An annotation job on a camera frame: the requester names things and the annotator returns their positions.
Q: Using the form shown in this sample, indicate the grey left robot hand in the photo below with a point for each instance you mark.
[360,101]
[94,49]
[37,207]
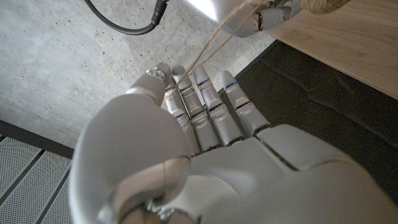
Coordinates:
[217,186]

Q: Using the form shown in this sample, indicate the jute twine strand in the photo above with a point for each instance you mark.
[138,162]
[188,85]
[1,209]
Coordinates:
[199,62]

